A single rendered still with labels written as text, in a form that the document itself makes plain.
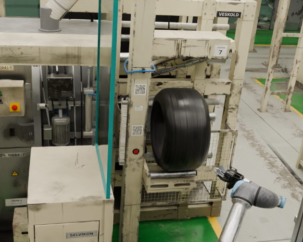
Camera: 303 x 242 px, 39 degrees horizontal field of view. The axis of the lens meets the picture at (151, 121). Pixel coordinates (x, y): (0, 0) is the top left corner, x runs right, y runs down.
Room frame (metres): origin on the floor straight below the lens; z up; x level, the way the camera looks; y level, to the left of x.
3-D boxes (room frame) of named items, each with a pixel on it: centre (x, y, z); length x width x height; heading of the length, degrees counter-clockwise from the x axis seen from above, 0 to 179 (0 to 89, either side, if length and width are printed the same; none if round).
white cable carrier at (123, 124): (2.54, 0.18, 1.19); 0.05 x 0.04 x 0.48; 14
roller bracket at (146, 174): (2.63, 0.03, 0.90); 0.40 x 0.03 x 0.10; 14
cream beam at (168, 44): (2.99, -0.19, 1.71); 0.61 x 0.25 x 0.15; 104
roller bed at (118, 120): (2.99, 0.17, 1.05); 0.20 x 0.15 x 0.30; 104
